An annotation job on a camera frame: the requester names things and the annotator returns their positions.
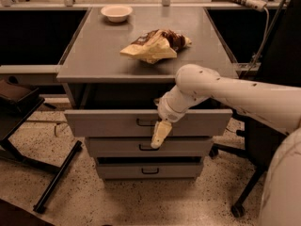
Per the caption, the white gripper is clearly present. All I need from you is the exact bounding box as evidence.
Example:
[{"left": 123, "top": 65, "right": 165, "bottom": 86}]
[{"left": 150, "top": 86, "right": 207, "bottom": 149}]

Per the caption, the grey top drawer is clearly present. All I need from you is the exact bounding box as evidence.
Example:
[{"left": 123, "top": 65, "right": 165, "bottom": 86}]
[{"left": 64, "top": 109, "right": 231, "bottom": 137}]

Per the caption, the grey drawer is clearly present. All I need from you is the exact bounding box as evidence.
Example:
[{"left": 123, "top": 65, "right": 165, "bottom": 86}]
[
  {"left": 64, "top": 109, "right": 231, "bottom": 137},
  {"left": 85, "top": 137, "right": 213, "bottom": 157},
  {"left": 96, "top": 163, "right": 203, "bottom": 180}
]

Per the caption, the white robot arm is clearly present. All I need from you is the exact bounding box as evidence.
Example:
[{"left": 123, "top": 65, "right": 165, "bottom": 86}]
[{"left": 151, "top": 64, "right": 301, "bottom": 226}]

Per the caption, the grey middle drawer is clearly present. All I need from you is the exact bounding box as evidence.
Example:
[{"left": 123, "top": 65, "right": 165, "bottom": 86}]
[{"left": 85, "top": 137, "right": 213, "bottom": 157}]

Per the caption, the grey drawer cabinet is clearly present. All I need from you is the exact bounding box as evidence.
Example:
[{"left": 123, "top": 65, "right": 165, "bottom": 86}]
[{"left": 55, "top": 6, "right": 240, "bottom": 182}]

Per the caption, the grey bottom drawer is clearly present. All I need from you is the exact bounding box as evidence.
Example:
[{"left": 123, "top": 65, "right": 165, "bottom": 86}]
[{"left": 96, "top": 163, "right": 203, "bottom": 180}]

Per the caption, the yellow brown chip bag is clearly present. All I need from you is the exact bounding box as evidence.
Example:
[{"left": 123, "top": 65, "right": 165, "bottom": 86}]
[{"left": 119, "top": 29, "right": 192, "bottom": 64}]

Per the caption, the white bowl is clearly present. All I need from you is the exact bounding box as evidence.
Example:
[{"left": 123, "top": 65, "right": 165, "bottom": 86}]
[{"left": 101, "top": 5, "right": 133, "bottom": 23}]

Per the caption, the black office chair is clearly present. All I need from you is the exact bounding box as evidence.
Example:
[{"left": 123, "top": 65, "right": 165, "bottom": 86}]
[{"left": 210, "top": 0, "right": 301, "bottom": 218}]

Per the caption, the black side table stand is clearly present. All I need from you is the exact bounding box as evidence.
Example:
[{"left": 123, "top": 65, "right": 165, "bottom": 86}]
[{"left": 0, "top": 97, "right": 82, "bottom": 214}]

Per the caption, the dark box on stand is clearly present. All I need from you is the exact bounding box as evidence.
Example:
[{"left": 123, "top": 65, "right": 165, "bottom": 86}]
[{"left": 0, "top": 79, "right": 40, "bottom": 114}]

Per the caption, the grey cable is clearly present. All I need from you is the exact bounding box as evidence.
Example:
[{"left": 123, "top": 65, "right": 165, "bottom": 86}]
[{"left": 241, "top": 0, "right": 294, "bottom": 80}]

